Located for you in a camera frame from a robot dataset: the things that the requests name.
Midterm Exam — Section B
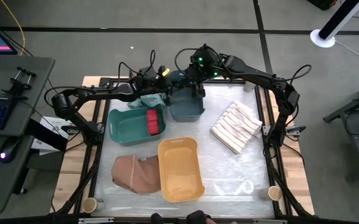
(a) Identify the white floor stand pole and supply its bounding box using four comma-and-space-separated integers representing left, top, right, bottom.
309, 0, 359, 49

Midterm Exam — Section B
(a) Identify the blue-grey plastic bin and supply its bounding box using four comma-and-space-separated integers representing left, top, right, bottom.
167, 70, 206, 123

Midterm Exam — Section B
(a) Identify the light teal cloth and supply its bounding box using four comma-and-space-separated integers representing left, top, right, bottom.
127, 93, 167, 110

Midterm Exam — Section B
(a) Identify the black floor box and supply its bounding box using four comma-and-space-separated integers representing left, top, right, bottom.
306, 0, 338, 11

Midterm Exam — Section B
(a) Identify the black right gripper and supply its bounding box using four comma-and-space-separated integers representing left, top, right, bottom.
185, 62, 207, 98

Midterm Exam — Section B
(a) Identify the silver bracket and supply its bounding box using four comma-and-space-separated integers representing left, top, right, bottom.
78, 217, 114, 224
252, 218, 289, 224

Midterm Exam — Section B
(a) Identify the pink-brown cloth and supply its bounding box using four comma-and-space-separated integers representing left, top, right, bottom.
111, 154, 162, 195

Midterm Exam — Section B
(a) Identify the black computer mouse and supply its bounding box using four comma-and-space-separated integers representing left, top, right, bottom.
0, 136, 22, 164

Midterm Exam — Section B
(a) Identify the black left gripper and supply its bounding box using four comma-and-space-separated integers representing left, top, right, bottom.
154, 65, 180, 103

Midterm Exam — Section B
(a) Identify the yellow plastic bin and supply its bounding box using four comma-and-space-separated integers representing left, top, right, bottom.
157, 136, 205, 203

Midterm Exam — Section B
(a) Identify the yellow cable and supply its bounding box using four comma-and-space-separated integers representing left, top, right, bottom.
0, 0, 27, 57

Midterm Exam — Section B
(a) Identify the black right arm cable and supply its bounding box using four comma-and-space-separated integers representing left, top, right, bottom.
290, 63, 313, 85

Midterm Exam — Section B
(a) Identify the white paper box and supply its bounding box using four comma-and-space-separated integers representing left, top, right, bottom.
30, 116, 70, 156

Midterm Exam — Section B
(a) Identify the black clamp stand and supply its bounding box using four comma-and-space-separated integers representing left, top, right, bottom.
3, 66, 37, 100

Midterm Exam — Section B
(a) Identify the tan lid spice jar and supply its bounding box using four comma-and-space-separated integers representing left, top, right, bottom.
82, 197, 105, 214
243, 80, 257, 93
259, 185, 282, 202

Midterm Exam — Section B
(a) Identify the person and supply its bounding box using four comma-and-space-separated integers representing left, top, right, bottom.
150, 210, 213, 224

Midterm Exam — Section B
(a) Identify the black aluminium table frame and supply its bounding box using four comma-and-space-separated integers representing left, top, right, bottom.
53, 76, 315, 224

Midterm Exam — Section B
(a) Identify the white striped towel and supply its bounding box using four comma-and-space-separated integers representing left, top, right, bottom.
209, 99, 264, 155

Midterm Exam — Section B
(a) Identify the white floor cable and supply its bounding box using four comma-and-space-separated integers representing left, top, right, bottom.
334, 39, 359, 64

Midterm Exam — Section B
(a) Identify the teal plastic bin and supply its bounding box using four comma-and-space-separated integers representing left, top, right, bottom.
108, 104, 167, 146

